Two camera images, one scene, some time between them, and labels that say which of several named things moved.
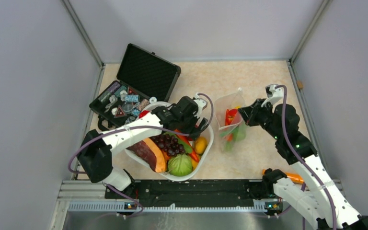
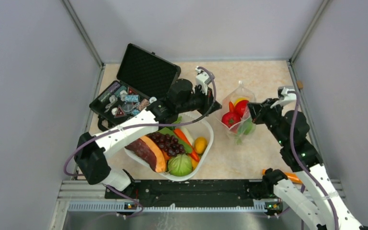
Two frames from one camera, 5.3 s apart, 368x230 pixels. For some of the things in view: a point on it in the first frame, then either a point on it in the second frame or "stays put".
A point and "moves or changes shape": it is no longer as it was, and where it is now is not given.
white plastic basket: [193, 172] stays put
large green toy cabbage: [180, 165] stays put
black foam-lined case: [143, 77] stays put
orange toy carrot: [229, 114] → [231, 107]
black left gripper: [194, 132] → [208, 100]
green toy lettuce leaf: [186, 148] stays put
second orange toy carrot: [185, 138] stays put
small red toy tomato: [230, 114] → [240, 107]
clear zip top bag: [231, 124] moves or changes shape
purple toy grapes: [168, 143] stays put
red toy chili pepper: [194, 155] stays put
